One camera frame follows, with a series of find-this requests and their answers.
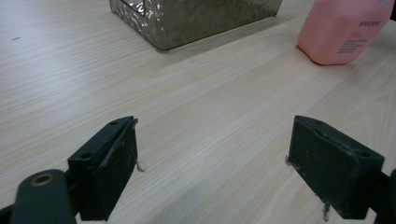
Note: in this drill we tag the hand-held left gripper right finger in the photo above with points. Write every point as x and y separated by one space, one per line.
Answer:
333 165

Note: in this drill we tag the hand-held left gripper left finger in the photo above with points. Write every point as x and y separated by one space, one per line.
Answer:
102 168

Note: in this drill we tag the pink plastic bottle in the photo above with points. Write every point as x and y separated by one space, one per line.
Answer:
342 29

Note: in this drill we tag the shiny textured metal box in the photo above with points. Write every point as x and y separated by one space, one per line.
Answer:
193 20

